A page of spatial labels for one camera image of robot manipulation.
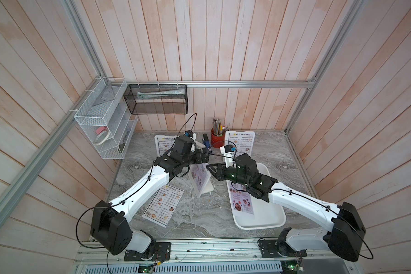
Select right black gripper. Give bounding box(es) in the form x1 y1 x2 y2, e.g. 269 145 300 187
207 163 251 190

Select white menu holder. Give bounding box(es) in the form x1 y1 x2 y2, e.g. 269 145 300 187
154 135 176 157
224 131 255 156
188 163 214 198

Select dim sum inn menu sheet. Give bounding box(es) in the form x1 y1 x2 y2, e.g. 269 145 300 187
142 185 184 228

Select special menu sheet top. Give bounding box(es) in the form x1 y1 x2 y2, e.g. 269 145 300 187
191 164 208 192

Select special menu sheet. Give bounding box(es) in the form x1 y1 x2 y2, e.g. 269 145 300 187
191 164 208 192
228 182 254 217

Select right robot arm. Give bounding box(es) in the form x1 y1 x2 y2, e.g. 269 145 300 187
207 154 366 262

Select special menu sheet lower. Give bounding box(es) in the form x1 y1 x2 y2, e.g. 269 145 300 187
228 182 254 217

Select blue stapler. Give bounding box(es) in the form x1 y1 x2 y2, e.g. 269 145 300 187
202 134 211 150

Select red pencil cup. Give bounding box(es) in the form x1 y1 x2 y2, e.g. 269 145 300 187
211 129 226 148

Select white plastic tray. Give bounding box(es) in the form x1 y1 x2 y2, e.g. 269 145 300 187
226 181 286 230

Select pencils in cup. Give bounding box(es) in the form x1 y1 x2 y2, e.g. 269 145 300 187
212 118 230 137

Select papers in black basket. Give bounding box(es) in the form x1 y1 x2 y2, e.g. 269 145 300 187
136 89 186 99

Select white tape roll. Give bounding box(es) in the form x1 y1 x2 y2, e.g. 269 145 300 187
94 130 111 146

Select pink eraser block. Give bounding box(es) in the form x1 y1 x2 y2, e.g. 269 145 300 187
95 126 107 135

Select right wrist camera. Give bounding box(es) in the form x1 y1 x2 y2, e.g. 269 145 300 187
220 144 236 167

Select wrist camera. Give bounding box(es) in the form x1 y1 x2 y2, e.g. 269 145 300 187
220 144 236 167
184 130 196 140

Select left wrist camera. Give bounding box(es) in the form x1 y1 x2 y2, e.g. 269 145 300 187
184 130 196 140

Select black mesh wall basket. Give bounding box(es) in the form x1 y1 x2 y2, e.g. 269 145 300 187
123 84 188 115

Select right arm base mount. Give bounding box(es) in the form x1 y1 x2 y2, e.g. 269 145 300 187
257 228 307 258

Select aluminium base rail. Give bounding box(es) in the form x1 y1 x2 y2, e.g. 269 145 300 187
73 238 338 266

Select white wire wall shelf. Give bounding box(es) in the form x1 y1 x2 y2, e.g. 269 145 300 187
74 77 138 160

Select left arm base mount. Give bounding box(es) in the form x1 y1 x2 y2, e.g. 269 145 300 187
124 230 171 263

